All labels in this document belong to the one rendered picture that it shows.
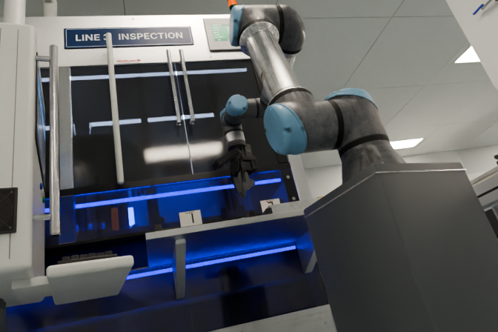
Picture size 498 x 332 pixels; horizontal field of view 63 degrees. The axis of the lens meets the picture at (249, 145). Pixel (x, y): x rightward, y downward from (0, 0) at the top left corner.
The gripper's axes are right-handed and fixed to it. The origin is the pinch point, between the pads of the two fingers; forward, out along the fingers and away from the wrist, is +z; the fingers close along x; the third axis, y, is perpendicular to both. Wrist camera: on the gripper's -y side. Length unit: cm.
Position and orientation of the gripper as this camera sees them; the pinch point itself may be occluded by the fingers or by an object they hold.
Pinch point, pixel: (241, 193)
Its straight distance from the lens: 146.7
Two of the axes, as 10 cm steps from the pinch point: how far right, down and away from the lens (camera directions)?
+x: -4.7, 4.6, 7.6
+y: 8.6, 0.3, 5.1
